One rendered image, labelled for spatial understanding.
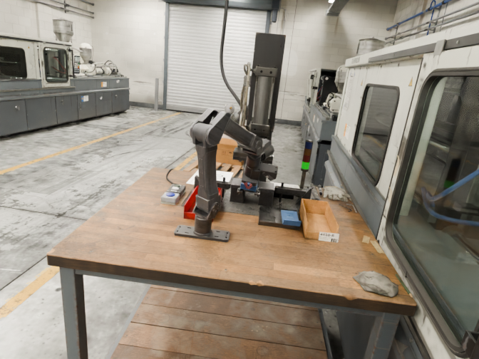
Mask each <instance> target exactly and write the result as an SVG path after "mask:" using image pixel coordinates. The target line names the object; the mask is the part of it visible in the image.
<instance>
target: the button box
mask: <svg viewBox="0 0 479 359"><path fill-rule="evenodd" d="M171 170H173V169H170V170H169V171H168V173H167V174H166V179H167V181H168V182H170V183H171V184H172V185H171V186H170V188H169V189H168V190H167V191H166V192H172V193H178V194H180V198H181V197H182V196H183V194H184V193H185V188H186V186H185V185H180V184H179V185H180V187H178V189H172V188H173V187H174V185H176V184H175V183H173V182H171V181H170V180H169V179H168V174H169V172H170V171H171ZM180 198H179V199H180Z"/></svg>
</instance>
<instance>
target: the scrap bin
mask: <svg viewBox="0 0 479 359"><path fill-rule="evenodd" d="M198 189H199V185H197V186H196V188H195V189H194V191H193V192H192V194H191V195H190V197H189V199H188V200H187V201H186V203H185V205H184V217H183V219H193V220H195V214H194V213H192V211H193V209H194V207H195V202H196V196H195V195H197V194H198ZM218 190H219V195H221V200H222V188H219V187H218Z"/></svg>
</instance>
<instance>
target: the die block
mask: <svg viewBox="0 0 479 359"><path fill-rule="evenodd" d="M238 188H239V187H231V191H230V202H239V203H243V202H244V196H245V192H254V191H250V190H246V189H244V190H243V191H242V194H240V193H239V194H237V189H238ZM259 191H260V193H259V201H258V205H262V206H268V207H272V202H273V196H274V192H269V191H263V190H259Z"/></svg>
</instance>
